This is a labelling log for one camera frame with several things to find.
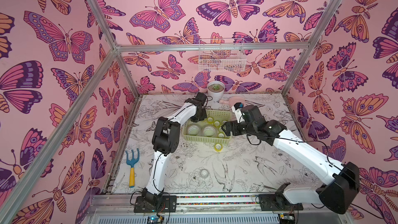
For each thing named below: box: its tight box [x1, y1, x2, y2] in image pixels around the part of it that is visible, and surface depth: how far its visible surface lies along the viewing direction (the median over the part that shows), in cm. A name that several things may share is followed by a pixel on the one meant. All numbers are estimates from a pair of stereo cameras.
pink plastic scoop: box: [228, 95, 246, 108], surface depth 120 cm
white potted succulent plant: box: [207, 80, 226, 103], surface depth 114 cm
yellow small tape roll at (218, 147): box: [214, 143, 223, 152], surface depth 94 cm
